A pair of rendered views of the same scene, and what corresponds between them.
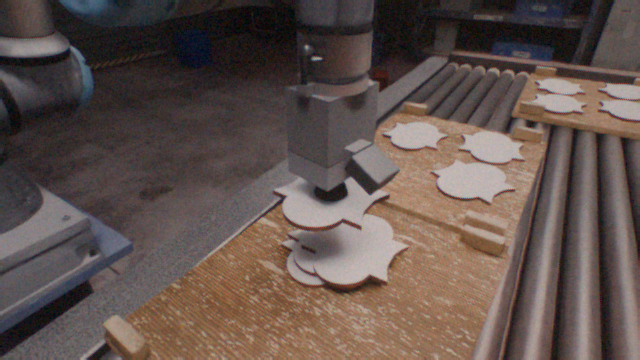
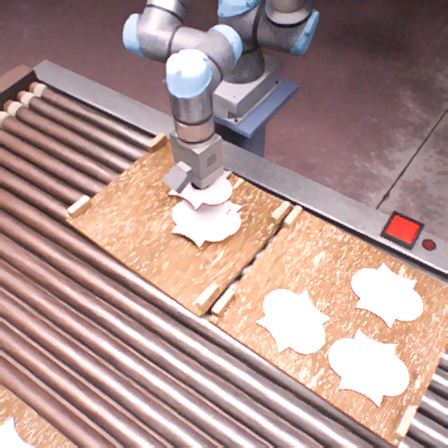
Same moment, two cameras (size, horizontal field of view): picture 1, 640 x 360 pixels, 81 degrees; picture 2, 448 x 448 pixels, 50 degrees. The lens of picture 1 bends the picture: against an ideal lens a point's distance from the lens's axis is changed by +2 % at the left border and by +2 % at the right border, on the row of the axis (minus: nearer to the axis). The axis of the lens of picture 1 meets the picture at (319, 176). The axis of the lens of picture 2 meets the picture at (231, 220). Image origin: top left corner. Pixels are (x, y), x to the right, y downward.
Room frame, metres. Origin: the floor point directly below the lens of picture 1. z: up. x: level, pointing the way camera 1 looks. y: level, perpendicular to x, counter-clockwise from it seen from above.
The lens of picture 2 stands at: (0.49, -0.70, 1.83)
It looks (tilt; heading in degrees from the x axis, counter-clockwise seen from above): 53 degrees down; 93
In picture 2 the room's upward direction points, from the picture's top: 2 degrees counter-clockwise
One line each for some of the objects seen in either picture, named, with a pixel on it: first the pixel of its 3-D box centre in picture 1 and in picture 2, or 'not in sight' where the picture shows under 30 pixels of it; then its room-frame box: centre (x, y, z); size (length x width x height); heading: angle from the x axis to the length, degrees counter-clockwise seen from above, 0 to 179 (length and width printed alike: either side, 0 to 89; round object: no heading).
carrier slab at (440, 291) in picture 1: (329, 293); (180, 215); (0.33, -0.01, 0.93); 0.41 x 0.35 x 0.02; 144
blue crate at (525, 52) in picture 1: (521, 50); not in sight; (4.50, -2.38, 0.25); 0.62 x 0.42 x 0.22; 63
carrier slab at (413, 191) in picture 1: (438, 161); (339, 310); (0.68, -0.25, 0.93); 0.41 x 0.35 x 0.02; 146
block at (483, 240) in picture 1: (482, 239); (207, 296); (0.41, -0.24, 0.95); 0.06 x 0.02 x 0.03; 54
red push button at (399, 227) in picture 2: not in sight; (402, 230); (0.85, -0.05, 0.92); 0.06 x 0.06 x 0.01; 58
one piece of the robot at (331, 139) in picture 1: (345, 130); (188, 156); (0.37, -0.03, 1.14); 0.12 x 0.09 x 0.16; 47
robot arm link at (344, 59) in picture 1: (331, 52); (192, 121); (0.39, -0.01, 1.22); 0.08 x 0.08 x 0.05
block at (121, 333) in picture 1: (126, 339); (157, 142); (0.25, 0.21, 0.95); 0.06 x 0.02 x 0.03; 54
